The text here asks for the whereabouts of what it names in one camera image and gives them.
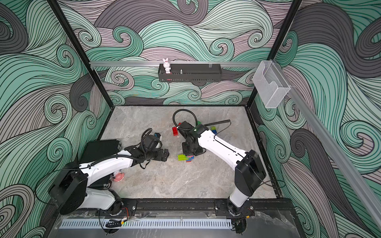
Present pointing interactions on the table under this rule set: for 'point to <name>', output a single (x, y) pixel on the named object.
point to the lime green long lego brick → (182, 157)
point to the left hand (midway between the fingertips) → (163, 151)
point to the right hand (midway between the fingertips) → (187, 154)
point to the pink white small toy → (118, 176)
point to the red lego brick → (175, 131)
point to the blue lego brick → (189, 160)
